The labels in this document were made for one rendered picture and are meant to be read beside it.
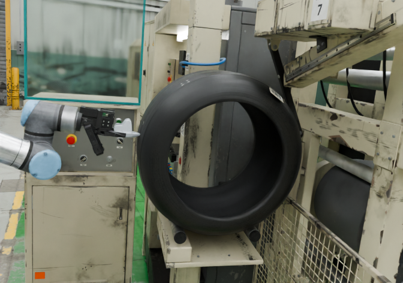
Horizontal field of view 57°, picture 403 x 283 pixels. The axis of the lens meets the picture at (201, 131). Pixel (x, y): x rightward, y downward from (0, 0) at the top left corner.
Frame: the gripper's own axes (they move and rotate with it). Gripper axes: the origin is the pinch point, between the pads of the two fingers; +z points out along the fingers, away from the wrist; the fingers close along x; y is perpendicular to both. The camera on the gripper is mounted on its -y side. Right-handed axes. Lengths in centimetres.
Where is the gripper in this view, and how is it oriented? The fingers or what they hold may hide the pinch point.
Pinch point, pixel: (135, 135)
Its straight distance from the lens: 131.6
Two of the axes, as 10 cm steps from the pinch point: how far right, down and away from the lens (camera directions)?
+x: -2.1, -2.0, 9.6
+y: 2.0, -9.7, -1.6
